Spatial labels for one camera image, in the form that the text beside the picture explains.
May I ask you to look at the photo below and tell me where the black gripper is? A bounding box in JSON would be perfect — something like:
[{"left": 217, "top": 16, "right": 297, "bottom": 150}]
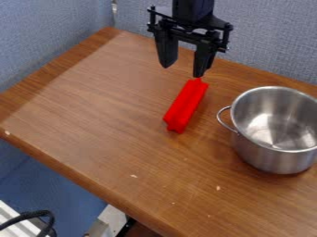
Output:
[{"left": 148, "top": 0, "right": 233, "bottom": 78}]

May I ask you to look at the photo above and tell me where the red rectangular block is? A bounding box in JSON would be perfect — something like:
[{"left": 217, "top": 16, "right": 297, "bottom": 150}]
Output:
[{"left": 164, "top": 78, "right": 209, "bottom": 133}]

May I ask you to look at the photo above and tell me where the metal pot with handle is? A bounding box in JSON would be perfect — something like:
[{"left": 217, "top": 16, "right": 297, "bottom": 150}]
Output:
[{"left": 220, "top": 86, "right": 317, "bottom": 175}]

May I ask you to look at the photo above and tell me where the white radiator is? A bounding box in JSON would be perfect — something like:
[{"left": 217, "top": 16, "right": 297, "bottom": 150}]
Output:
[{"left": 0, "top": 199, "right": 51, "bottom": 237}]

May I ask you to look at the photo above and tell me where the white table leg bracket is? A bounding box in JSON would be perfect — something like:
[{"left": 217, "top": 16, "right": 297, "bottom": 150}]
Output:
[{"left": 85, "top": 205, "right": 128, "bottom": 237}]

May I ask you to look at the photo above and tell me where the black cable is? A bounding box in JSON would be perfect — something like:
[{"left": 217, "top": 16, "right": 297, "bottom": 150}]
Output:
[{"left": 0, "top": 209, "right": 59, "bottom": 237}]

